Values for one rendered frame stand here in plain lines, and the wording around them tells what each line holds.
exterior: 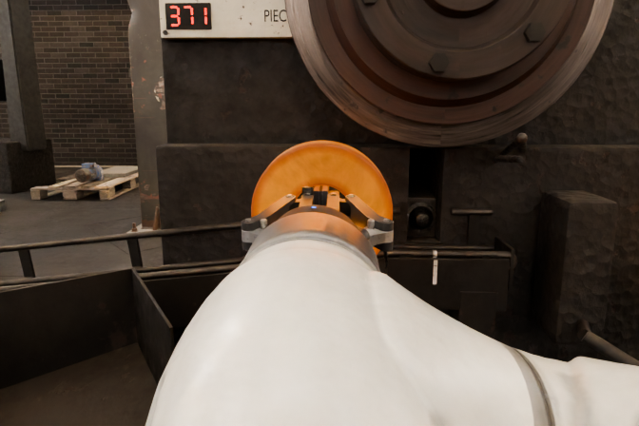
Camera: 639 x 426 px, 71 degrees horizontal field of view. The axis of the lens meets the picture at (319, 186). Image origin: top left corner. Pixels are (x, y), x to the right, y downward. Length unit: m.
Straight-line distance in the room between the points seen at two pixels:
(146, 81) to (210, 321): 3.36
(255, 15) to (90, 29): 6.99
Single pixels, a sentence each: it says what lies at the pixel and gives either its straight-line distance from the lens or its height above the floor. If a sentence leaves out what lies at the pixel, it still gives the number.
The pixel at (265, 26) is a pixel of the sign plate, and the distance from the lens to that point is 0.84.
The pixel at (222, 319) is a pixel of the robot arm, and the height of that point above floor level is 0.87.
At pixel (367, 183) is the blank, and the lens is 0.48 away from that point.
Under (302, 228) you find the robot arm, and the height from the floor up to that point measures 0.87.
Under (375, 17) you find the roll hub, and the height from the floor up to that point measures 1.05.
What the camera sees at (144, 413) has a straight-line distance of 0.59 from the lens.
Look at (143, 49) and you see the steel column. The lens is 3.52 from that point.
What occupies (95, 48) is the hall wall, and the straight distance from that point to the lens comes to 7.72.
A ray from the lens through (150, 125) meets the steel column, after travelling 3.50.
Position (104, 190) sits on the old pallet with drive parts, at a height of 0.10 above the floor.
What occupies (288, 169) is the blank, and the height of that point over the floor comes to 0.87.
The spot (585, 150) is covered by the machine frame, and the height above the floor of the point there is 0.87.
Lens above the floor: 0.94
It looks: 10 degrees down
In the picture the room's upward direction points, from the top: straight up
